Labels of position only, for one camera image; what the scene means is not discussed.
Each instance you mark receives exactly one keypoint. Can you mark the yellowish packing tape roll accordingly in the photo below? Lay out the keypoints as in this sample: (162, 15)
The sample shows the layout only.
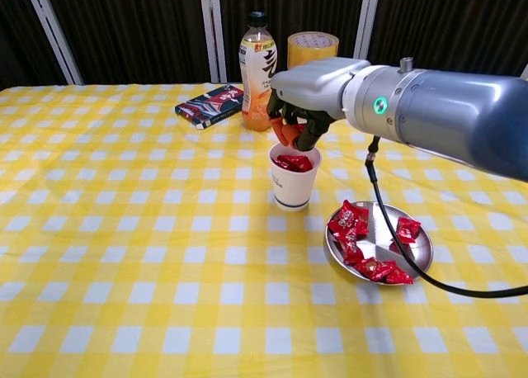
(313, 50)

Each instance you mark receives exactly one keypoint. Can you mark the black curtain panel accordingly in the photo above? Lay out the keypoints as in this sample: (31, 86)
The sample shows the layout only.
(132, 31)
(16, 31)
(453, 19)
(297, 6)

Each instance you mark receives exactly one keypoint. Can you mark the white paper cup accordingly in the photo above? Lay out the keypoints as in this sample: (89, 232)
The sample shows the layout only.
(293, 188)

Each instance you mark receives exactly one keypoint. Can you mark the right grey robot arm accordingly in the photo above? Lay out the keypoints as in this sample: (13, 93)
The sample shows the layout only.
(453, 105)

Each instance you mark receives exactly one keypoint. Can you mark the dark blue red snack box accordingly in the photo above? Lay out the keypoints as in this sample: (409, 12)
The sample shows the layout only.
(210, 105)

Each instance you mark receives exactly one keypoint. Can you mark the orange drink bottle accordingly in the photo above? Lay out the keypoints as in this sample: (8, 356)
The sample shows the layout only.
(255, 105)

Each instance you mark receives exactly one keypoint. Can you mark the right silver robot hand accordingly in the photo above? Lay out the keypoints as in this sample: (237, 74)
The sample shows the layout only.
(313, 83)

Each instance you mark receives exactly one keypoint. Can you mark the yellow white checkered tablecloth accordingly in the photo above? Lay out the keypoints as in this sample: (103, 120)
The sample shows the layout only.
(123, 229)

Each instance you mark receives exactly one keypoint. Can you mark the grey partition frame post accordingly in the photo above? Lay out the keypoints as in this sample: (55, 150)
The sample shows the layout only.
(53, 31)
(368, 6)
(525, 72)
(212, 31)

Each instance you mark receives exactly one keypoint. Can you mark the round steel plate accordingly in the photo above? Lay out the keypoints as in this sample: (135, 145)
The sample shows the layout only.
(420, 254)

